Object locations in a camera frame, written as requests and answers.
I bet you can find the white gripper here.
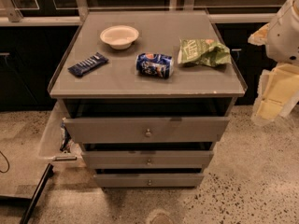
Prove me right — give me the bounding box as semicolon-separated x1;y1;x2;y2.
248;0;299;124

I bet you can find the grey top drawer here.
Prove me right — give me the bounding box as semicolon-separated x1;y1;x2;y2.
64;117;229;144

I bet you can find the grey drawer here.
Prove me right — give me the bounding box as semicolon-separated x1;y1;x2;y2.
82;150;213;169
93;173;204;188
64;117;229;144

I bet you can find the grey drawer cabinet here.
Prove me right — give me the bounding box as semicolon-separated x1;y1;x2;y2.
50;11;247;176

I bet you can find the grey bottom drawer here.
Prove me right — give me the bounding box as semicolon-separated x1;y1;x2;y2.
93;173;204;188

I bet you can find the grey middle drawer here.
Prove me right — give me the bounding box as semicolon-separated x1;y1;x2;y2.
82;150;213;169

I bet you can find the green chip bag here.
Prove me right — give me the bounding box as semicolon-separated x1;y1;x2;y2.
178;39;231;68

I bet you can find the metal window railing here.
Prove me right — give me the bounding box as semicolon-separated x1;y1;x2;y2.
0;0;287;23

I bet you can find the crushed blue soda can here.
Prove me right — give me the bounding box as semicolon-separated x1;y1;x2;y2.
136;53;174;79

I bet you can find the white paper bowl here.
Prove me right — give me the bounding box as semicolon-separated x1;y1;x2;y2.
100;25;139;50

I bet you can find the blue snack bar wrapper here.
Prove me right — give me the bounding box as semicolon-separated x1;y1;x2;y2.
68;52;108;77

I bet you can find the snack packet in bin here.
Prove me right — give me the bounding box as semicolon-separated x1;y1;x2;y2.
60;121;71;152

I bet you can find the clear plastic bin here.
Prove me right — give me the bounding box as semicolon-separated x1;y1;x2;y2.
38;103;85;167

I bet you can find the black floor bar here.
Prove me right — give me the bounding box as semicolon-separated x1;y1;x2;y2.
19;163;53;224

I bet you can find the black cable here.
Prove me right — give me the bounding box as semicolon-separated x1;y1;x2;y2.
0;150;11;174

